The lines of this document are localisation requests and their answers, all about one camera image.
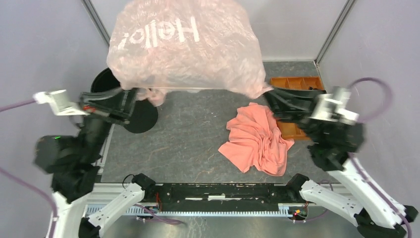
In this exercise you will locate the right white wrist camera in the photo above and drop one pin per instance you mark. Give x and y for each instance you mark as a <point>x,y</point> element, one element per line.
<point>332,107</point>

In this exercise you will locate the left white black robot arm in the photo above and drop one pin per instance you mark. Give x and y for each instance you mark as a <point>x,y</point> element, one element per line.
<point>70,160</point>

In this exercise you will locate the right aluminium corner post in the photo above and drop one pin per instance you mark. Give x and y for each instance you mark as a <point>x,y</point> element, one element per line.
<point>334,30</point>

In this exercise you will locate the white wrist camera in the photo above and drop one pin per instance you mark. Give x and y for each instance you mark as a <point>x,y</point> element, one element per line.
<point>59,103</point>
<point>332,107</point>

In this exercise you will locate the aluminium corner post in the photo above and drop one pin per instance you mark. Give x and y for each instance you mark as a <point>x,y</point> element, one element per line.
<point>334,30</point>
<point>96,20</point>

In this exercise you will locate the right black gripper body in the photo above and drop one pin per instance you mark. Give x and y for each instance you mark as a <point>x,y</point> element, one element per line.
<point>291,119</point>

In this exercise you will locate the black plastic trash bin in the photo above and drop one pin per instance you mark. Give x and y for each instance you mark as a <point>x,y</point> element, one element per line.
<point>145,114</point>

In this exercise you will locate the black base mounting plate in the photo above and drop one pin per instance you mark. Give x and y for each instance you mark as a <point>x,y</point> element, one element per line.
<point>221,197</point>

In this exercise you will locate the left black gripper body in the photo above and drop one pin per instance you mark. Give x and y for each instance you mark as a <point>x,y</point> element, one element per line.
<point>115,117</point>

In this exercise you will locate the orange compartment tray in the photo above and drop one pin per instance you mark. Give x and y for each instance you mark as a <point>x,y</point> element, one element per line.
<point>290,130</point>

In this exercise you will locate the left aluminium corner post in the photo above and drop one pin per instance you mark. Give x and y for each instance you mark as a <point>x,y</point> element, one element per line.
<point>96,20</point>

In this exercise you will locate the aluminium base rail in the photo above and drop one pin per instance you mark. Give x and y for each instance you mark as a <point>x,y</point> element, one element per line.
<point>326,196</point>

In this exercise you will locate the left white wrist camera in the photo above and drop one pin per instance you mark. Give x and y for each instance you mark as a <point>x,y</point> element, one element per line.
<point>59,103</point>

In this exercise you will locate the salmon pink cloth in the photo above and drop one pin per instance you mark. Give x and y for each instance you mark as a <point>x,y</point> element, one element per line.
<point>255,140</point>

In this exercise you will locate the pink plastic trash bag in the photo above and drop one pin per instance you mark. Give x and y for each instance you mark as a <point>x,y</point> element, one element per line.
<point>159,46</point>

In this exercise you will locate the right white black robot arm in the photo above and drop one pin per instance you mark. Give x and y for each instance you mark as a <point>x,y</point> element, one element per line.
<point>337,135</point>

